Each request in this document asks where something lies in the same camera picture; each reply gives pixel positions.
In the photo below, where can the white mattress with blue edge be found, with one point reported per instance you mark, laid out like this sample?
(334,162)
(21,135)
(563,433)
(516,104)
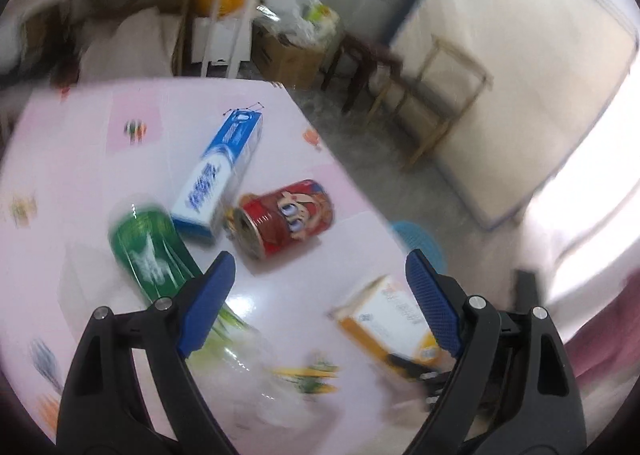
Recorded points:
(555,67)

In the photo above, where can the orange white medicine box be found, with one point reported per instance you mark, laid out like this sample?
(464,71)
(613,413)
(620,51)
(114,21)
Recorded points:
(383,319)

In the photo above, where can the blue plastic trash basket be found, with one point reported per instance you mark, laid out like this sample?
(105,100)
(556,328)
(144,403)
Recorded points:
(414,237)

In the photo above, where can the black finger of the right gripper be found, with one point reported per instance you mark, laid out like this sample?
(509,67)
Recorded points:
(416,371)

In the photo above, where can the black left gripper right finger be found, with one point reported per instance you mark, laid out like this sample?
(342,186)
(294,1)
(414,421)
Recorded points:
(511,390)

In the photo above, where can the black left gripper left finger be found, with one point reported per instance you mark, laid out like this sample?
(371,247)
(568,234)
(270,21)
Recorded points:
(129,390)

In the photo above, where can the wooden chair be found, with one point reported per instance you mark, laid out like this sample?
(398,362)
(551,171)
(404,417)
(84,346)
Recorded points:
(433,100)

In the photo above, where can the cardboard box with trash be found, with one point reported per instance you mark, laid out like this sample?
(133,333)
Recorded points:
(285,63)

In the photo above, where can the red cartoon can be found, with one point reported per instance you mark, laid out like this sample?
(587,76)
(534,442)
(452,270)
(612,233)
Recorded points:
(268,224)

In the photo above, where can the blue white toothpaste box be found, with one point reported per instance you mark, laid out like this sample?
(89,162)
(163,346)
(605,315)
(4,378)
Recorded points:
(204,199)

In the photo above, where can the dark wooden stool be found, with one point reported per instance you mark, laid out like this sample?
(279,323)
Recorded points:
(368,56)

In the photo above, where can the green plastic bottle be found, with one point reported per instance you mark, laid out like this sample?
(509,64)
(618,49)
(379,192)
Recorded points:
(233,369)

